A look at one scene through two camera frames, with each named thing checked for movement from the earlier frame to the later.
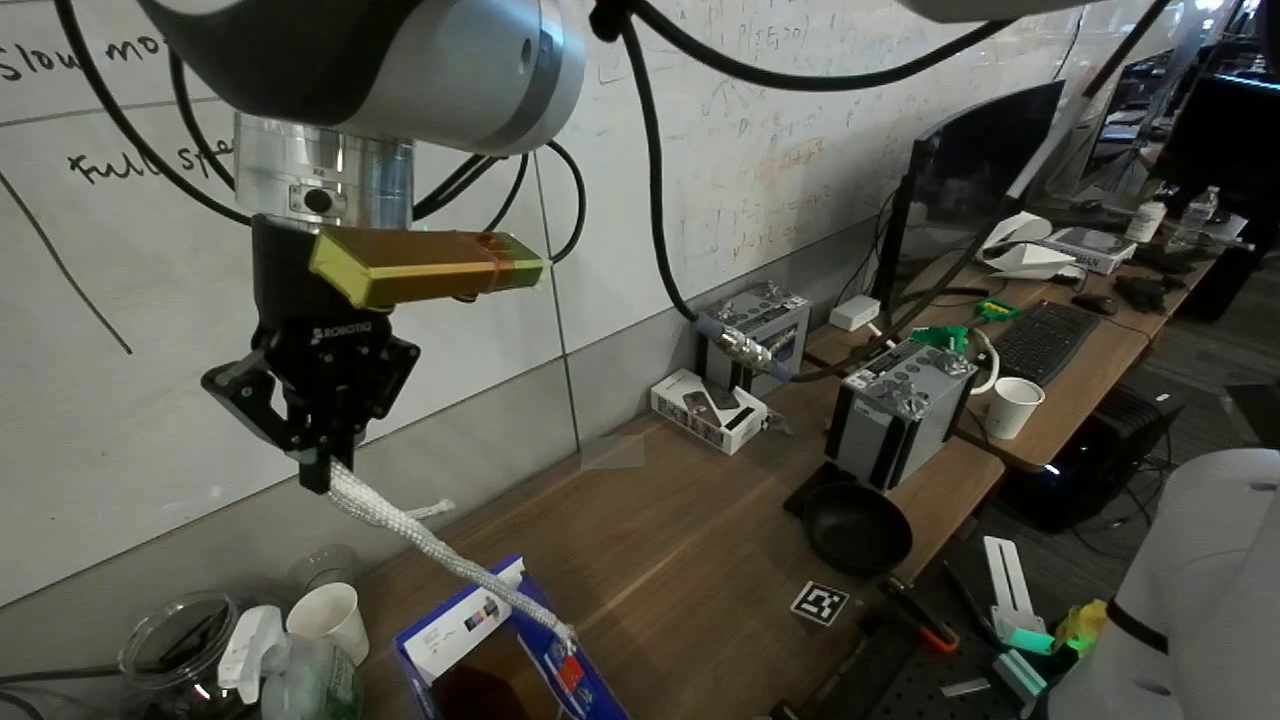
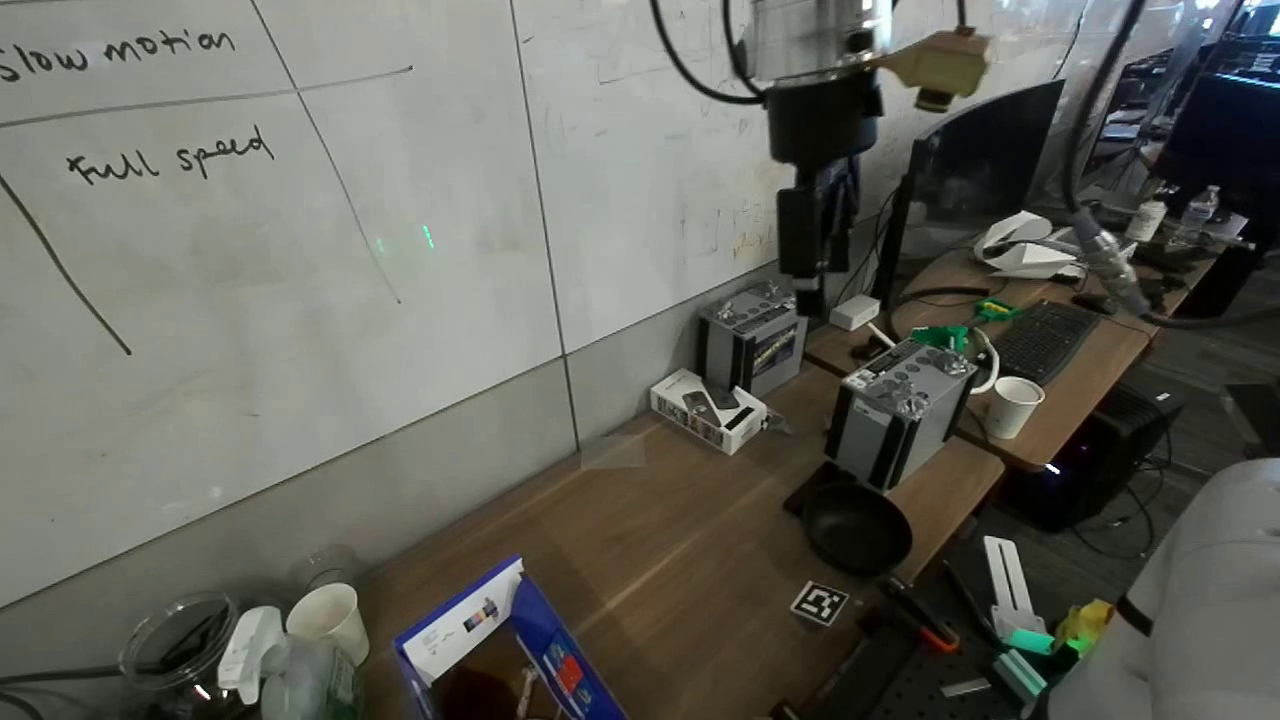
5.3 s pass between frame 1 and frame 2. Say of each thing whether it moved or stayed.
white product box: stayed
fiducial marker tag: stayed
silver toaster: stayed
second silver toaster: stayed
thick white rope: moved
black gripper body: moved
